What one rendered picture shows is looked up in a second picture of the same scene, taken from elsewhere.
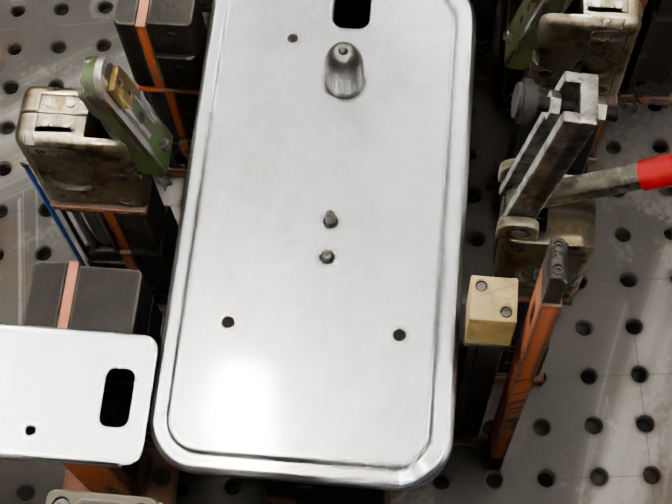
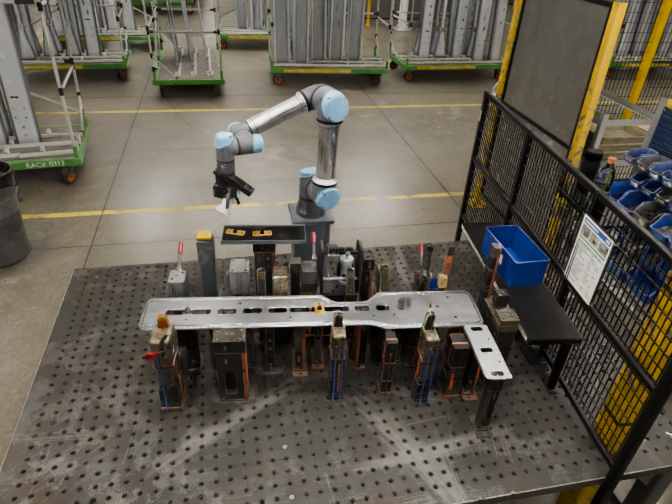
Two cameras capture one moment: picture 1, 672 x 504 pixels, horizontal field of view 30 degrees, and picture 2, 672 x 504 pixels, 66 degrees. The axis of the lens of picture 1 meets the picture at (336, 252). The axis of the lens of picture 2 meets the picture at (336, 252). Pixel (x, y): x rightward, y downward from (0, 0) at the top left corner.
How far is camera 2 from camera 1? 2.04 m
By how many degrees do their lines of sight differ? 66
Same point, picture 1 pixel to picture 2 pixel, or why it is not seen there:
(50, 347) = (472, 338)
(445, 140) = (408, 294)
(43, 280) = (458, 346)
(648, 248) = not seen: hidden behind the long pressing
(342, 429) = (466, 302)
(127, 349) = (467, 328)
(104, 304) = (458, 337)
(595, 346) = not seen: hidden behind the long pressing
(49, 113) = (431, 335)
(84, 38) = (355, 419)
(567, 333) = not seen: hidden behind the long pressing
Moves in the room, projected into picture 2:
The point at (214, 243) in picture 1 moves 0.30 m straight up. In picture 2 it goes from (441, 320) to (454, 259)
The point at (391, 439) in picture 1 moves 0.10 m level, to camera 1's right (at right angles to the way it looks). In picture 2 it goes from (465, 296) to (454, 283)
